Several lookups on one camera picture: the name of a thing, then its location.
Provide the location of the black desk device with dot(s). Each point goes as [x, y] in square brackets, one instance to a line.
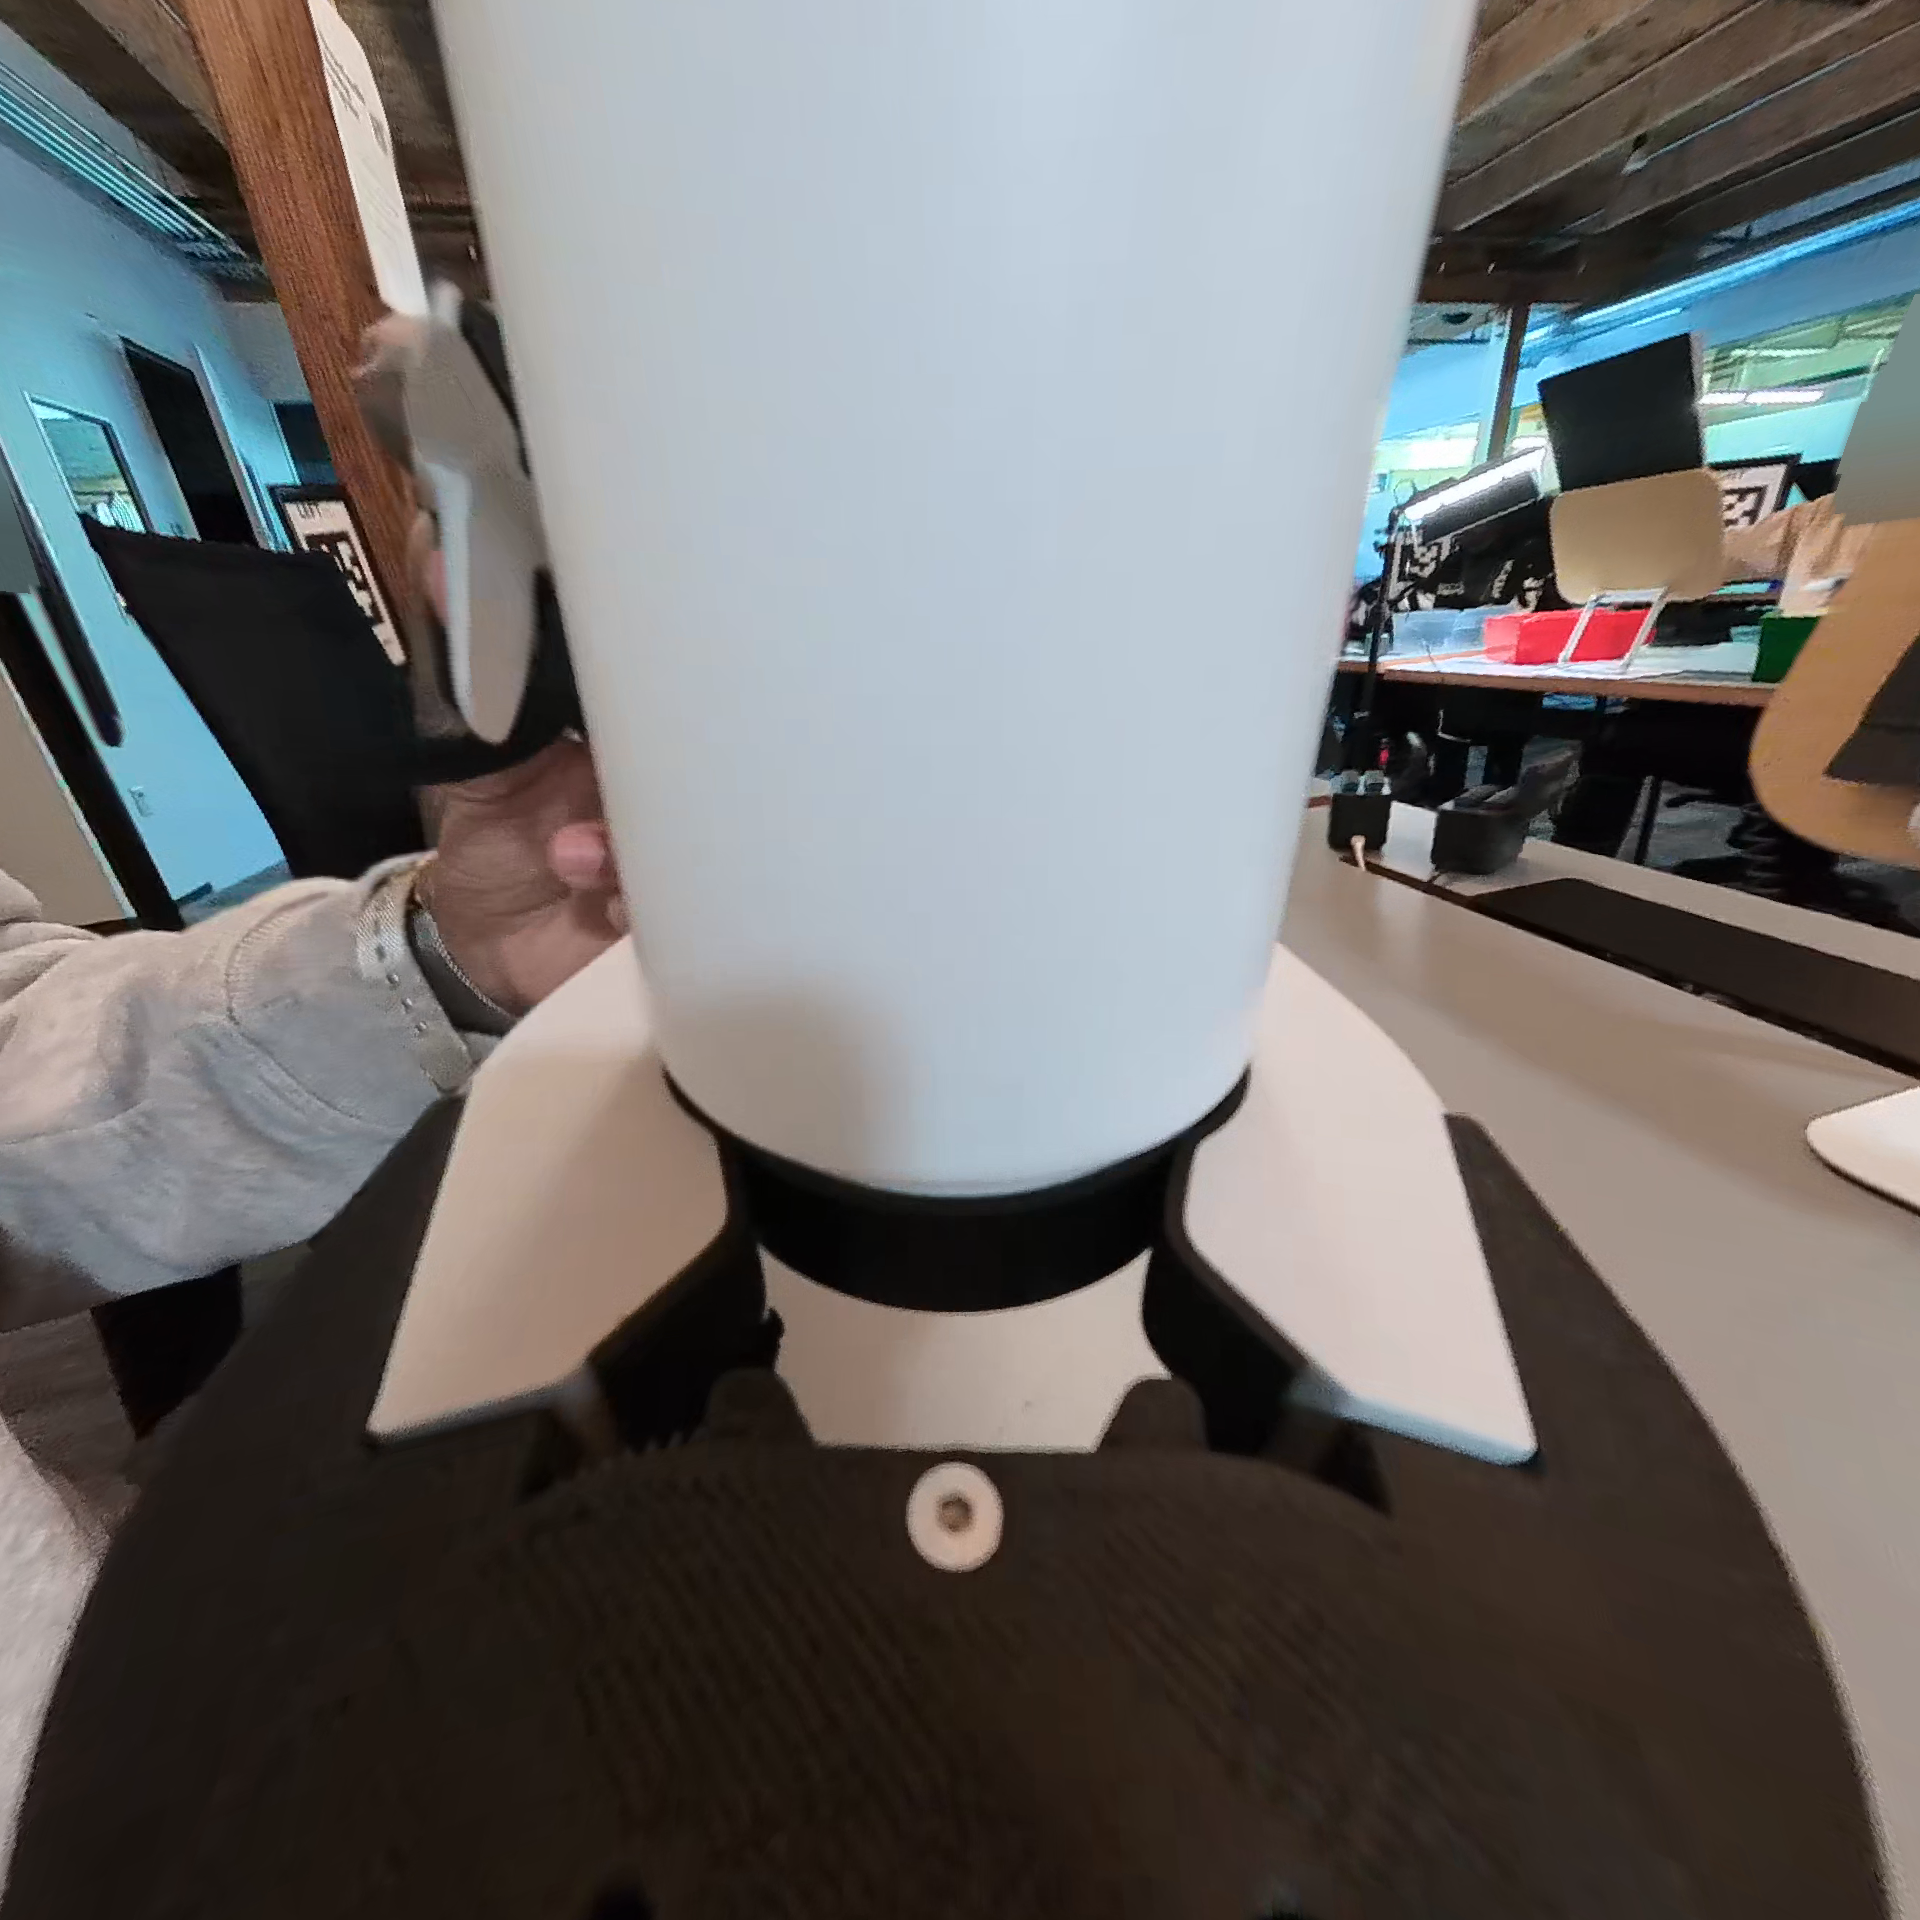
[1492, 832]

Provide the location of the black power adapter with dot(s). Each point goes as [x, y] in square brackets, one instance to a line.
[1359, 818]

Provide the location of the white paper sheet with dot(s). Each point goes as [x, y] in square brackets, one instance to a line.
[368, 164]

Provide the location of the black desk lamp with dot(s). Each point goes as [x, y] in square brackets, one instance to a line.
[1464, 502]

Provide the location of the black monitor tan back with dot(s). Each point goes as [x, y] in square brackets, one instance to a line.
[1628, 421]
[1823, 721]

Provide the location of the red storage bin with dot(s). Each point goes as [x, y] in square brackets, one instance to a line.
[1559, 637]

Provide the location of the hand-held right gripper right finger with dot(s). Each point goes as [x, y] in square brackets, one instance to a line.
[1350, 1244]

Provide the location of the person's grey sweatshirt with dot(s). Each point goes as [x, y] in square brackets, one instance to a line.
[38, 1574]

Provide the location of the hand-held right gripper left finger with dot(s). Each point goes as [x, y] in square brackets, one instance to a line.
[556, 1200]

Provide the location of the person's left hand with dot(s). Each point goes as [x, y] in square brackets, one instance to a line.
[516, 884]

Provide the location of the grey desk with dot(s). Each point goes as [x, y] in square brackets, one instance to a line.
[1651, 1200]

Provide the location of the wooden-edged office table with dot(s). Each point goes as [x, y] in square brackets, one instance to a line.
[1575, 682]

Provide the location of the white bottle black cap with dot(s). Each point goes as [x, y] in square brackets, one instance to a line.
[960, 524]

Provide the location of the person's left forearm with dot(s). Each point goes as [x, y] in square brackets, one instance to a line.
[182, 1080]

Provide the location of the white monitor stand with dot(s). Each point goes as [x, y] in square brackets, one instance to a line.
[1874, 1148]

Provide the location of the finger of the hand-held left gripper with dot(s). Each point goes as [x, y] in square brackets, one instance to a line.
[480, 570]

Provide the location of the wooden post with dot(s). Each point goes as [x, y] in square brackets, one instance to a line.
[283, 225]

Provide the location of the black fabric panel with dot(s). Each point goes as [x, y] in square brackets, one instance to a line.
[254, 690]

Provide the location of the green storage bin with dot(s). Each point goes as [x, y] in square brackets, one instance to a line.
[1786, 644]

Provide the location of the framed marker sign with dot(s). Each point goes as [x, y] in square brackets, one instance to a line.
[346, 570]

